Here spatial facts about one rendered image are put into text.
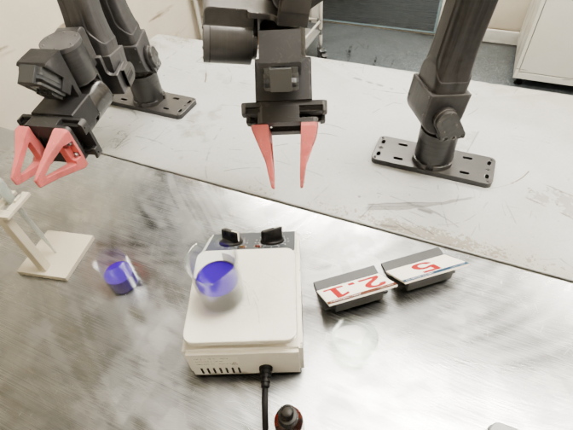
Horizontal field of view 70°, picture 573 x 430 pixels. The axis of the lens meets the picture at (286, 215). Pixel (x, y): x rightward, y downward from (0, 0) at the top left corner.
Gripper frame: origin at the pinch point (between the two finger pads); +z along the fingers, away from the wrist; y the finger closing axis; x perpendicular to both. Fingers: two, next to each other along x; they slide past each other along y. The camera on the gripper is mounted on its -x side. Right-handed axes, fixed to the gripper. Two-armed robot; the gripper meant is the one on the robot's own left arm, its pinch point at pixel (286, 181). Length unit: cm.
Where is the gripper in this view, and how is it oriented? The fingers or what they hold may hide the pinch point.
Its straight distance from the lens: 51.4
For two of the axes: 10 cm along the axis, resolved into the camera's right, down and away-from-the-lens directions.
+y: 10.0, -0.3, -0.4
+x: 0.4, 0.2, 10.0
